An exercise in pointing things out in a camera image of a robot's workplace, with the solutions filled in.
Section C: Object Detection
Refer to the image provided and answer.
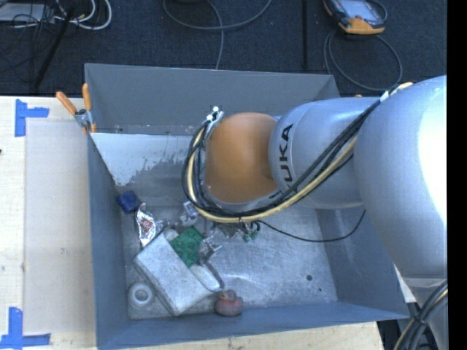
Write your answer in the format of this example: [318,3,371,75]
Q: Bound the silver foil packet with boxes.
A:
[135,202,169,249]

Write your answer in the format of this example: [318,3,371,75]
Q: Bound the grey white flat packet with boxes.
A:
[132,231,216,317]

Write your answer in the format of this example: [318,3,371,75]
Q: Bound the red toy duck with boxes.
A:
[214,289,244,318]

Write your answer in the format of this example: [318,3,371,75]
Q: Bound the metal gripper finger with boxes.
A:
[169,200,200,233]
[198,236,225,291]

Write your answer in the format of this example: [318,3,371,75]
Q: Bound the grey metal bin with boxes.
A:
[83,63,410,350]

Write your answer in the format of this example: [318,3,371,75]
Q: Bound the white ring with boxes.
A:
[127,281,156,310]

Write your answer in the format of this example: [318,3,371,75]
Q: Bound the blue sponge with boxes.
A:
[116,190,142,215]

